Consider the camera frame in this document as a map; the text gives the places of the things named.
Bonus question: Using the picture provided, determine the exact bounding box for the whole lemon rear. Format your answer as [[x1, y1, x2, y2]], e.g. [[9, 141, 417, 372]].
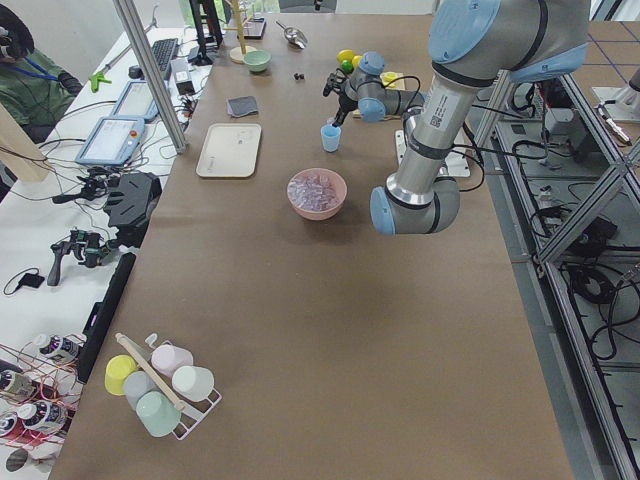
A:
[[336, 49, 355, 63]]

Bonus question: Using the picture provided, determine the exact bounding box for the teach pendant front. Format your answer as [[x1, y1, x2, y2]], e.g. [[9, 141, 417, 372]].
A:
[[75, 116, 145, 166]]

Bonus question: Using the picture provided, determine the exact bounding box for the aluminium frame post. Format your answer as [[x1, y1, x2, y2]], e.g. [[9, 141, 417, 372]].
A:
[[113, 0, 187, 154]]

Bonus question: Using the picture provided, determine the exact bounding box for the grey folded cloth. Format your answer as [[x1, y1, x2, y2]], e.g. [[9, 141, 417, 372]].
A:
[[227, 96, 259, 118]]

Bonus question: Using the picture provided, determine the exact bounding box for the person in green shirt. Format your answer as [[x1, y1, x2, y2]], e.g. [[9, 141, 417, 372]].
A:
[[1, 6, 83, 143]]

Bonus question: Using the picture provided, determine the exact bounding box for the teach pendant rear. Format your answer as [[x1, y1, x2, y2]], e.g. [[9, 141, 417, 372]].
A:
[[111, 80, 159, 122]]

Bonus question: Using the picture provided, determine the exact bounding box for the grey cup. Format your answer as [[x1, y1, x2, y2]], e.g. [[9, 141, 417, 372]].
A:
[[123, 370, 156, 410]]

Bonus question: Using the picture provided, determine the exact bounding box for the metal ice scoop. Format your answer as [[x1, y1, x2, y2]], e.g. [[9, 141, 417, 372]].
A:
[[275, 20, 307, 50]]

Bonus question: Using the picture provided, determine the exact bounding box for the pile of ice cubes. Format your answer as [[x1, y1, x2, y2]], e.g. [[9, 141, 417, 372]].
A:
[[287, 173, 339, 212]]

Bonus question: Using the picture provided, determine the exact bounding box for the yellow cup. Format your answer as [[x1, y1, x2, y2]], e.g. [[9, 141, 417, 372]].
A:
[[104, 354, 138, 396]]

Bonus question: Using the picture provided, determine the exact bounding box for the mint green bowl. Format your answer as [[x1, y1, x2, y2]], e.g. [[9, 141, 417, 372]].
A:
[[243, 50, 272, 73]]

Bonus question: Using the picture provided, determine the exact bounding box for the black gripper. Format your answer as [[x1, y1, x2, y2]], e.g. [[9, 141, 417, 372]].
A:
[[332, 83, 358, 126]]

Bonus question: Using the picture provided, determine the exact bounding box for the wooden cup tree stand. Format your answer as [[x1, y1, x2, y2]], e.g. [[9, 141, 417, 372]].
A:
[[225, 0, 256, 64]]

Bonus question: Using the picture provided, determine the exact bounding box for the teach pendant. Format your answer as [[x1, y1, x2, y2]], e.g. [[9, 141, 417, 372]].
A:
[[111, 80, 159, 122], [75, 116, 145, 166]]

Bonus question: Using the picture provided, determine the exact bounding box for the white cup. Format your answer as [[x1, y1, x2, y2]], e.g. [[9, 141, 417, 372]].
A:
[[171, 365, 215, 402]]

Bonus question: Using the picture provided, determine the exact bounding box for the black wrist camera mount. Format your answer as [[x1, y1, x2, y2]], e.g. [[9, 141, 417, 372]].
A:
[[322, 69, 349, 97]]

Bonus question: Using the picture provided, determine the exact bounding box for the pink cup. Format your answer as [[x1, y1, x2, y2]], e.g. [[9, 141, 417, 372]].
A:
[[151, 344, 194, 377]]

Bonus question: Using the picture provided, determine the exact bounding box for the black picture frame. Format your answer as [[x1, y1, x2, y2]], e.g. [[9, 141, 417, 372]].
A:
[[222, 18, 267, 40]]

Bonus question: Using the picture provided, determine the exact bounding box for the wooden rack handle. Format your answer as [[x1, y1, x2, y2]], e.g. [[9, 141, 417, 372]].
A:
[[115, 332, 186, 411]]

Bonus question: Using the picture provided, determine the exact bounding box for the black bar device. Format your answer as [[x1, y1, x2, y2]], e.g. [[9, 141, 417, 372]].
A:
[[76, 253, 137, 384]]

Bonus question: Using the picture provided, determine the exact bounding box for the wooden cutting board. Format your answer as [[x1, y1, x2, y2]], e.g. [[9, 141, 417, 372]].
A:
[[352, 71, 412, 122]]

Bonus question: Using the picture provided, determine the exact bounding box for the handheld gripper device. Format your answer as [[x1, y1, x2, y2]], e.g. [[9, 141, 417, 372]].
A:
[[46, 229, 121, 286]]

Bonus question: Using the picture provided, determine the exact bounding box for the half lemon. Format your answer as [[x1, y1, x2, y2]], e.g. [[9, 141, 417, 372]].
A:
[[380, 71, 398, 88]]

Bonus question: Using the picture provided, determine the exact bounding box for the cream rabbit tray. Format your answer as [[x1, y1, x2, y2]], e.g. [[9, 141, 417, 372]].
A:
[[195, 123, 262, 178]]

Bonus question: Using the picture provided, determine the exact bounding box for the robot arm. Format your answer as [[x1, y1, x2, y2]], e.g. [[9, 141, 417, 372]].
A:
[[324, 0, 591, 235]]

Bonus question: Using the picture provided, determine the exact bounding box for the green lime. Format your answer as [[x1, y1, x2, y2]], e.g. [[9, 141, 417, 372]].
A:
[[340, 60, 353, 74]]

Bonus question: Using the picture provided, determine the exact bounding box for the light blue cup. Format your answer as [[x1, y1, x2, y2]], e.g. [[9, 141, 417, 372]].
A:
[[320, 124, 342, 153]]

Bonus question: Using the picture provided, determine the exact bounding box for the mint green cup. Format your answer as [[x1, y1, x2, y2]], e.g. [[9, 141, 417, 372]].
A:
[[136, 391, 181, 437]]

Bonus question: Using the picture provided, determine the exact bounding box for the pink bowl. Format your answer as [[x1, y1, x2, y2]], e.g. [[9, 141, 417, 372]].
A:
[[286, 167, 348, 221]]

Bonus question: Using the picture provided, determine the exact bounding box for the black gripper stand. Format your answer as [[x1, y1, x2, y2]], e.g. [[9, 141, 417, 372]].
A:
[[103, 172, 162, 247]]

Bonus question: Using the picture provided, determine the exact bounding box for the white wire cup rack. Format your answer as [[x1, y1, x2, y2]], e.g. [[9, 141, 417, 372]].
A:
[[145, 333, 222, 440]]

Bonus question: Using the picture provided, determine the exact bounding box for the black keyboard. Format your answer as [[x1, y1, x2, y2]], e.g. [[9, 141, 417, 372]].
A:
[[151, 38, 179, 80]]

